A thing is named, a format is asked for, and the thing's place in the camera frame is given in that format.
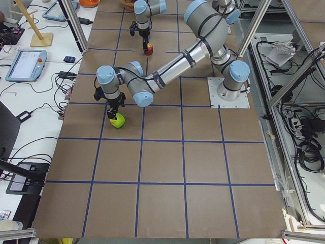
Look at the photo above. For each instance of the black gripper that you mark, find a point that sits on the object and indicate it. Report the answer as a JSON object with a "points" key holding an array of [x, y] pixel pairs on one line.
{"points": [[116, 101], [143, 34]]}

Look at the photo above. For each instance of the green apple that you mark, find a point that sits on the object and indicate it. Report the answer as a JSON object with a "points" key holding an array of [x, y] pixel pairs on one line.
{"points": [[118, 122]]}

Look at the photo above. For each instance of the red yellow apple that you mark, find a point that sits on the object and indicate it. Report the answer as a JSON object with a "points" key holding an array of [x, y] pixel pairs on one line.
{"points": [[148, 50]]}

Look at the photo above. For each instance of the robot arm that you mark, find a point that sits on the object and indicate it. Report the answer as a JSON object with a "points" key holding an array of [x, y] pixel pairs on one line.
{"points": [[144, 10], [209, 23]]}

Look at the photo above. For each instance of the wicker basket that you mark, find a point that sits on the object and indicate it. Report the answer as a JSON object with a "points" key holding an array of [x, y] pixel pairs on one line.
{"points": [[128, 4]]}

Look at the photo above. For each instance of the black usb hub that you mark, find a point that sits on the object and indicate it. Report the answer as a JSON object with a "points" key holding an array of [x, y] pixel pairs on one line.
{"points": [[68, 75]]}

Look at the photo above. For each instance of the black power brick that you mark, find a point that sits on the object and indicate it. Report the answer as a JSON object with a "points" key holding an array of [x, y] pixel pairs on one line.
{"points": [[85, 21]]}

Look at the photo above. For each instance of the small blue device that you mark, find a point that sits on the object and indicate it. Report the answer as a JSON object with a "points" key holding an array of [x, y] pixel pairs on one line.
{"points": [[69, 59]]}

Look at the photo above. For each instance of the teach pendant upper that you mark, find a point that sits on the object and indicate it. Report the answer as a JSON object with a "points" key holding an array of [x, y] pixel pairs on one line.
{"points": [[27, 66]]}

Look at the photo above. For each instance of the black monitor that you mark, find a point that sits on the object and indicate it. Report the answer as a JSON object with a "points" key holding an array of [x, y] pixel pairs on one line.
{"points": [[10, 126]]}

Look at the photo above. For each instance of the wooden stand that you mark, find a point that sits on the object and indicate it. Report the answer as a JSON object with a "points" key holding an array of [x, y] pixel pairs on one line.
{"points": [[38, 39]]}

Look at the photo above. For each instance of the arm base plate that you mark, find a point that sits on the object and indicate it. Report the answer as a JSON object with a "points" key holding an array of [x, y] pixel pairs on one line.
{"points": [[220, 97]]}

